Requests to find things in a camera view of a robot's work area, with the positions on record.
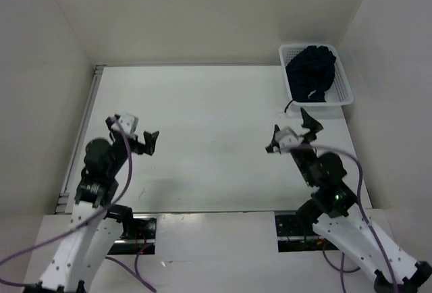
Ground navy blue shorts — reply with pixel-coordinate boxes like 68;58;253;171
286;46;336;103

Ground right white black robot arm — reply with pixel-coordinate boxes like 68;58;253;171
266;109;431;292

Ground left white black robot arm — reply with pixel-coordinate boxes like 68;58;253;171
23;114;159;292

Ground white perforated plastic basket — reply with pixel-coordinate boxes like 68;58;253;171
279;43;354;107

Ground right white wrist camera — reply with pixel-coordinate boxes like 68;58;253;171
275;126;302;153

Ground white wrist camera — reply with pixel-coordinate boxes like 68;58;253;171
275;126;302;153
111;113;139;138

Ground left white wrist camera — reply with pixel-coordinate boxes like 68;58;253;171
111;113;139;138

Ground aluminium table edge rail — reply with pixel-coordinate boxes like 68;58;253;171
53;65;106;215

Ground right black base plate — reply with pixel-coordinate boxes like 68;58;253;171
275;211;327;252

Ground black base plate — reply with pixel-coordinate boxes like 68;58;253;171
108;214;157;255
275;211;327;252

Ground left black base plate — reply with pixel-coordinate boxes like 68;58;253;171
108;214;157;255

